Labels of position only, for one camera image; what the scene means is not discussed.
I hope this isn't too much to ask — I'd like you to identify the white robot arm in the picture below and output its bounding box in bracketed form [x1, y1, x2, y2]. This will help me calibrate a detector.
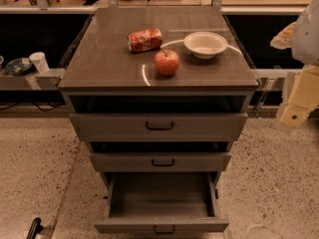
[270, 0, 319, 128]

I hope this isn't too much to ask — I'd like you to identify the red apple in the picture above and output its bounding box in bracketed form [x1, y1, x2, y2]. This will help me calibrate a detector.
[154, 49, 179, 76]

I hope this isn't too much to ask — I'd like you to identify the grey bottom drawer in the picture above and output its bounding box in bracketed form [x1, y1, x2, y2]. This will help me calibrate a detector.
[95, 172, 228, 235]

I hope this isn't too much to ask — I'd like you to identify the dark blue bowl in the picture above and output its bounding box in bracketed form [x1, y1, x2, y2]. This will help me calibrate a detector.
[5, 58, 33, 77]

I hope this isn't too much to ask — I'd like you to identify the black object on floor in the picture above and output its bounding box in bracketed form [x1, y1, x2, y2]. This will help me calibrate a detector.
[26, 217, 43, 239]

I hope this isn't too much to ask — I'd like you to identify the grey top drawer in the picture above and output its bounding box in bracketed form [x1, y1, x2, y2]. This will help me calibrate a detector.
[70, 113, 247, 142]

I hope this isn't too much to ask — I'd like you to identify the grey middle drawer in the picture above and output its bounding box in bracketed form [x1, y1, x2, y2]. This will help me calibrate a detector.
[90, 152, 231, 172]

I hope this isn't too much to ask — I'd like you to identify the black cable under shelf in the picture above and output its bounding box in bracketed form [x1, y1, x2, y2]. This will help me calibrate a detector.
[0, 102, 66, 113]

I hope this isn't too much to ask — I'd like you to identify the crushed red soda can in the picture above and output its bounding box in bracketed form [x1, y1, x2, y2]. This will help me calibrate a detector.
[128, 29, 162, 53]

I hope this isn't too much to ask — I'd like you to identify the grey drawer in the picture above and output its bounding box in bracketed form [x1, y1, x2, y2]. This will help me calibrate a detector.
[95, 172, 228, 235]
[70, 113, 247, 142]
[90, 152, 231, 172]

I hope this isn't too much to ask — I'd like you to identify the white bowl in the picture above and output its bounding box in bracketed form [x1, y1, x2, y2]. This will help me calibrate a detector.
[183, 32, 228, 60]

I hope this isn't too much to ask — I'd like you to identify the grey drawer cabinet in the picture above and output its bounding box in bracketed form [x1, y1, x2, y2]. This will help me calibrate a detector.
[58, 5, 260, 191]

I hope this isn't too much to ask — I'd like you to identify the white paper cup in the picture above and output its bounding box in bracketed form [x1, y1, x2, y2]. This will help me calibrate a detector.
[29, 52, 49, 73]

